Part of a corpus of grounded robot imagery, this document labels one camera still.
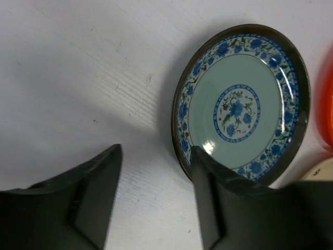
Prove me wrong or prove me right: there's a beige floral small plate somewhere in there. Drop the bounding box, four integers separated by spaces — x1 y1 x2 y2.
300 158 333 181

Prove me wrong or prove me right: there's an orange round plate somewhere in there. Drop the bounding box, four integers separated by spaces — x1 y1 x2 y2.
315 44 332 152

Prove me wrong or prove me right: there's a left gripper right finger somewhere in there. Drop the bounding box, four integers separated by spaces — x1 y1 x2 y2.
191 146 332 249

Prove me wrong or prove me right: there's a blue floral round plate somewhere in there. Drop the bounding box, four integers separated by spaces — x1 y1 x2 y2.
171 24 311 185

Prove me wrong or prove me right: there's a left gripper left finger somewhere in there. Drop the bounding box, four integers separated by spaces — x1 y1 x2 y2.
1 144 123 249

